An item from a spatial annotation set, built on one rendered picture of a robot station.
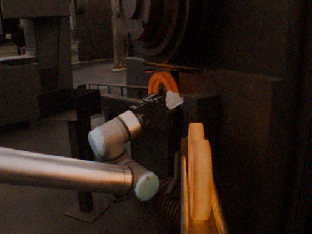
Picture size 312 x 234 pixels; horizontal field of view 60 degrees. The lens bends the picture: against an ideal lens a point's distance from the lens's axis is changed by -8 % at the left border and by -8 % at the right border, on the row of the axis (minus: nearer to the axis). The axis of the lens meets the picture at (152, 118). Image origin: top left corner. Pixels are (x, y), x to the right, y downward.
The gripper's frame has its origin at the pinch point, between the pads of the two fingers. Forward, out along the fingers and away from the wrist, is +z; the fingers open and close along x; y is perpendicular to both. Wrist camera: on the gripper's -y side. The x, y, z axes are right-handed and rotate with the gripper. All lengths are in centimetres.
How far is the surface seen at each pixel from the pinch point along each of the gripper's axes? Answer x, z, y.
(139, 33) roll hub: 6.9, -5.0, 27.8
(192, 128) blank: -33.3, -19.5, 9.5
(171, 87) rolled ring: 4.2, -0.8, 5.0
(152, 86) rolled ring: 17.7, -1.6, 4.0
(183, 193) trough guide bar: -45, -32, 5
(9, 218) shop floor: 77, -90, -50
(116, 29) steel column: 661, 255, -45
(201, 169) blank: -50, -30, 12
